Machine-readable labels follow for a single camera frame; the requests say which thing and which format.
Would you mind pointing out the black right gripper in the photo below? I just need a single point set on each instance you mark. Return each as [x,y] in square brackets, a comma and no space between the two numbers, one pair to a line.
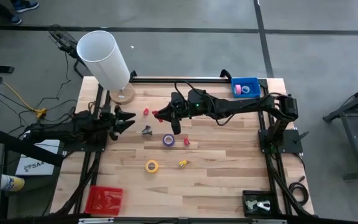
[183,111]

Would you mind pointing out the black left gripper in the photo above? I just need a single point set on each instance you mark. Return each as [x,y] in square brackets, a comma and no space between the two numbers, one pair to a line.
[107,127]

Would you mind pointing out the red clip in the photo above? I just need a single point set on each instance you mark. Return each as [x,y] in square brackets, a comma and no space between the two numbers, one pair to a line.
[154,113]
[186,142]

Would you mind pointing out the small red stapler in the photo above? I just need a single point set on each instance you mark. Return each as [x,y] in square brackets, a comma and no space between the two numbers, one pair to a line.
[146,111]

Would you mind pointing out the dark grey binder clip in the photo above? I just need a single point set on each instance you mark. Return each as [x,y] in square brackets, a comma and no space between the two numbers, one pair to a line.
[147,130]

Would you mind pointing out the yellow small clip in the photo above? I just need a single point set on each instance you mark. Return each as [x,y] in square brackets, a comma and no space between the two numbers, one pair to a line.
[182,163]

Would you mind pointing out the yellow tape roll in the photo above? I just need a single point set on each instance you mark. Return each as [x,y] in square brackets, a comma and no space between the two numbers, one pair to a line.
[146,166]

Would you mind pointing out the pale blue tape roll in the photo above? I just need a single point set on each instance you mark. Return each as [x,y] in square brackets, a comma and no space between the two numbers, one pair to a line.
[243,89]

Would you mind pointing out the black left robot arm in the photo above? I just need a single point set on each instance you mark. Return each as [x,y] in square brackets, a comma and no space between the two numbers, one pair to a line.
[61,132]

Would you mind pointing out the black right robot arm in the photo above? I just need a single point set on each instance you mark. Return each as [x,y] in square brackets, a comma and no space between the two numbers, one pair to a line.
[244,105]

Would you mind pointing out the purple tape roll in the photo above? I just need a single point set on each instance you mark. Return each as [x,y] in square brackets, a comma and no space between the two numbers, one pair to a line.
[164,140]

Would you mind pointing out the black clamp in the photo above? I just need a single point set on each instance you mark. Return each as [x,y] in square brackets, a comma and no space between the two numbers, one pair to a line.
[225,73]
[133,74]

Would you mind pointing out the white shade wooden base lamp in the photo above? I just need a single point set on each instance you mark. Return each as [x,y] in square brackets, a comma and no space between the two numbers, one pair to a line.
[104,59]

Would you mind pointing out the red plastic basket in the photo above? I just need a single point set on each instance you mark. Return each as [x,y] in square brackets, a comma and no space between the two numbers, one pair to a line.
[104,200]

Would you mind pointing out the blue plastic bin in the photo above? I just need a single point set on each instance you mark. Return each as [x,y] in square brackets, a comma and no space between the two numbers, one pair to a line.
[253,93]

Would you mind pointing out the white printed cardboard box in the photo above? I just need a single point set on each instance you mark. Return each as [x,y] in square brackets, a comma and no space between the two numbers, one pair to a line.
[36,166]

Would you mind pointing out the black diagonal support beam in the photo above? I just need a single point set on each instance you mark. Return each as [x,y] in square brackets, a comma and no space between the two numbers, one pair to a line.
[26,146]

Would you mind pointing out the yellow white bottle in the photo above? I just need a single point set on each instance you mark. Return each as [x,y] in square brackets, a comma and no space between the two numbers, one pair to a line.
[12,183]

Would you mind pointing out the black plastic basket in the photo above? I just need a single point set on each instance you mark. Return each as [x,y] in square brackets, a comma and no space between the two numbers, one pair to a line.
[259,213]

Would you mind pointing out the person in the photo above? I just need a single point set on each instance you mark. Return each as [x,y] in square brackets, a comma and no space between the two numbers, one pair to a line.
[26,5]

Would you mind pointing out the dark metal desk stand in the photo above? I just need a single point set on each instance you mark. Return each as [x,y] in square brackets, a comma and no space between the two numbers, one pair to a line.
[354,140]

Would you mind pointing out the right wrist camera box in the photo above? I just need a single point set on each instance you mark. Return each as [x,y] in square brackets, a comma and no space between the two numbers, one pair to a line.
[176,99]

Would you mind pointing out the black aluminium table frame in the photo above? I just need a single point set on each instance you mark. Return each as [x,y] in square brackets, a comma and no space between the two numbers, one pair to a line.
[154,80]

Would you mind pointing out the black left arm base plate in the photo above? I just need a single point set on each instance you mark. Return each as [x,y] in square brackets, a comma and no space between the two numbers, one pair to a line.
[82,147]

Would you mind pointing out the silver aluminium bracket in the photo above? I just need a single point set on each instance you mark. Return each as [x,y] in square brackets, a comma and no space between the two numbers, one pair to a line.
[269,221]
[96,220]

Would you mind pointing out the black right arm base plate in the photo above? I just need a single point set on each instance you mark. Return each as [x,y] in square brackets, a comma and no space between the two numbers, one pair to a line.
[287,141]

